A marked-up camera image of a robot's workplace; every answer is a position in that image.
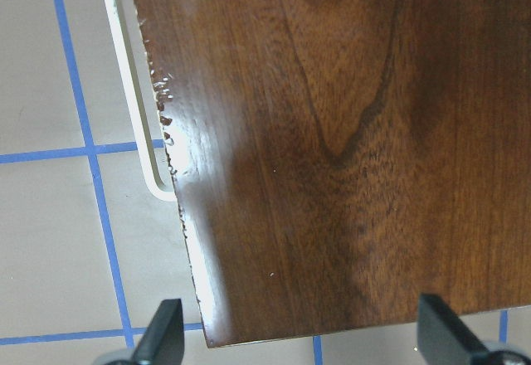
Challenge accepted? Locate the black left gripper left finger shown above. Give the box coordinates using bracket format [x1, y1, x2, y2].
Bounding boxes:
[131, 299, 184, 365]

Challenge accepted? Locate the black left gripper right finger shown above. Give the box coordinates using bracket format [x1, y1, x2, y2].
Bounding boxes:
[417, 294, 490, 365]

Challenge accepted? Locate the white drawer handle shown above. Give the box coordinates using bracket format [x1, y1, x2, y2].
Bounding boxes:
[104, 0, 177, 202]

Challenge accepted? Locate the dark wooden drawer cabinet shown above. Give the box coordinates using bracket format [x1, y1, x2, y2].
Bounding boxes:
[134, 0, 530, 348]

